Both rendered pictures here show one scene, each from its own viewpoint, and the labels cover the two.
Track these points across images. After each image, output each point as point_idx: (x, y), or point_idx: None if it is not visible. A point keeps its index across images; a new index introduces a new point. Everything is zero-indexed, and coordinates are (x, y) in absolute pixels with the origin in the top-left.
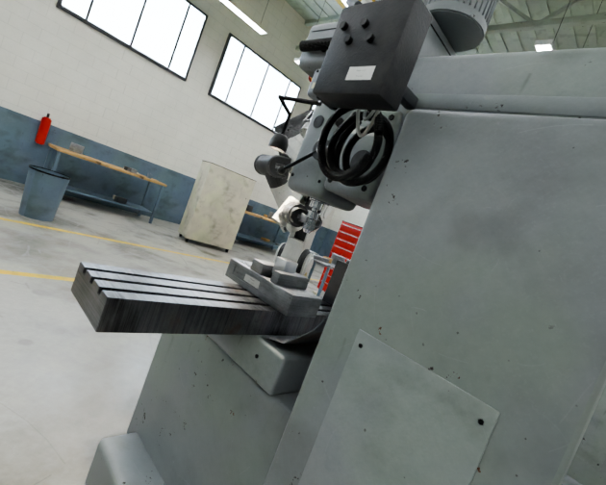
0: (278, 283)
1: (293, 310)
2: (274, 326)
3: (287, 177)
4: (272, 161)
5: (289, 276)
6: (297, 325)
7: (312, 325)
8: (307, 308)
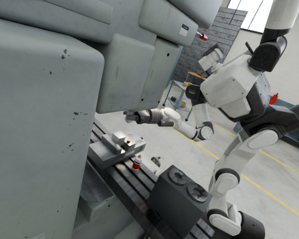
0: (101, 140)
1: (88, 153)
2: (90, 158)
3: (196, 99)
4: (188, 87)
5: (106, 140)
6: (99, 169)
7: (107, 178)
8: (95, 159)
